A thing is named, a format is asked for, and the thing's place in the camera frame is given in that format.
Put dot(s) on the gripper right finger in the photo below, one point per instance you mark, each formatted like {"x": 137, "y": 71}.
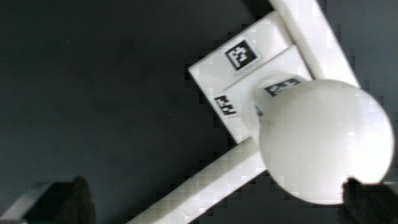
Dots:
{"x": 370, "y": 203}

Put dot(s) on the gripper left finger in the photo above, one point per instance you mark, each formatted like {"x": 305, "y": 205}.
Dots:
{"x": 56, "y": 203}

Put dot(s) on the white lamp bulb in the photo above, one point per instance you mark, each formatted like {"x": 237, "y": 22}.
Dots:
{"x": 326, "y": 139}

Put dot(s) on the white lamp base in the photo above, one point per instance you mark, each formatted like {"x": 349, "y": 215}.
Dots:
{"x": 255, "y": 60}

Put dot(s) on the white right border block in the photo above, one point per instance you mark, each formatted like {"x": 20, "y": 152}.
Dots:
{"x": 315, "y": 39}

